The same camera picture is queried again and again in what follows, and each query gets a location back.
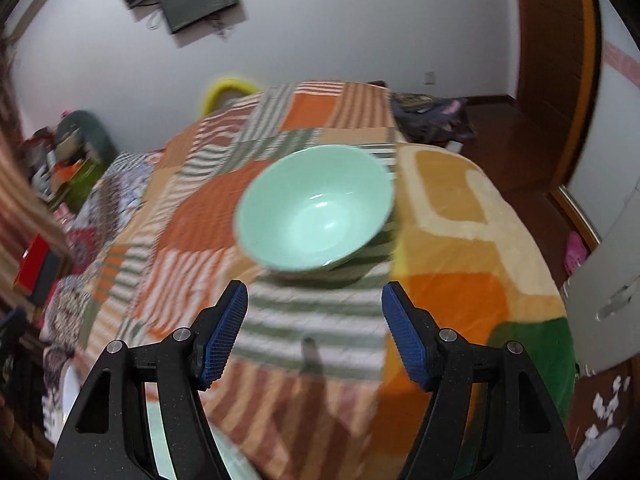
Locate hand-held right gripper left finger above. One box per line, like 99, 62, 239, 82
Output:
50, 280, 251, 480

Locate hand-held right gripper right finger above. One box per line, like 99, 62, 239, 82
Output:
381, 280, 578, 480

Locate mint green plate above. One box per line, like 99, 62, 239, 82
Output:
146, 399, 262, 480

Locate mint green bowl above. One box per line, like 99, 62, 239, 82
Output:
235, 144, 396, 274

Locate white plate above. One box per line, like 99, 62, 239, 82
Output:
62, 359, 85, 417

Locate orange green plush blanket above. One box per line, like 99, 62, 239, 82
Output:
375, 142, 577, 480

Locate striped orange green patchwork cloth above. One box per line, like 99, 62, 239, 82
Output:
80, 80, 401, 480

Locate ornate patterned blanket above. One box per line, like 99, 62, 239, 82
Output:
39, 152, 168, 443

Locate dark blue box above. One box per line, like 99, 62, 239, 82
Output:
31, 251, 65, 307

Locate pink slippers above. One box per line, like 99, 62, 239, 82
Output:
564, 231, 589, 277

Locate red box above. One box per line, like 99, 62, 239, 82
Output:
13, 233, 52, 294

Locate white paper scraps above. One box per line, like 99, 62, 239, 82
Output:
575, 374, 634, 461

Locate dark pile of clothes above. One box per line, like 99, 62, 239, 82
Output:
389, 91, 479, 150

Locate yellow round object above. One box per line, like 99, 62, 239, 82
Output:
200, 77, 257, 117

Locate striped brown curtain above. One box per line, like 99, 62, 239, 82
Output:
0, 35, 72, 281

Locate white cabinet door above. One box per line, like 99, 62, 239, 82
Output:
562, 0, 640, 377

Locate wooden wardrobe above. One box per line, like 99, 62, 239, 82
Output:
512, 0, 602, 203

